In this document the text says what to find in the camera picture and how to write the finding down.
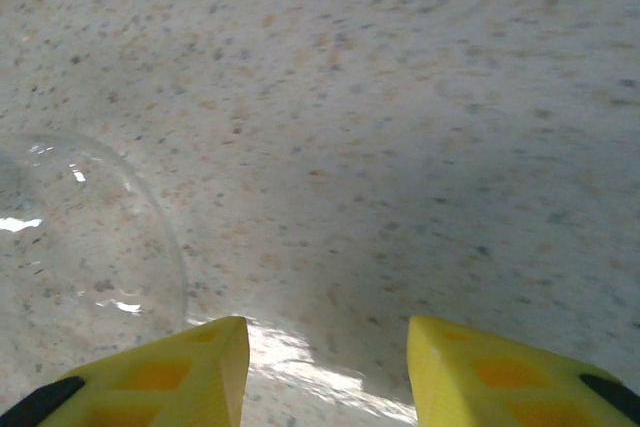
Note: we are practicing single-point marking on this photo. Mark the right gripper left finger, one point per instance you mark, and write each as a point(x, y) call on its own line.
point(165, 382)

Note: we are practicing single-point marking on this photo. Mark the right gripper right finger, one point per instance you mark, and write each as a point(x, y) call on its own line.
point(500, 382)

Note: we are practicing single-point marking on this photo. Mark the clear glass cup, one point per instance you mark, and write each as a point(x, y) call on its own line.
point(60, 247)

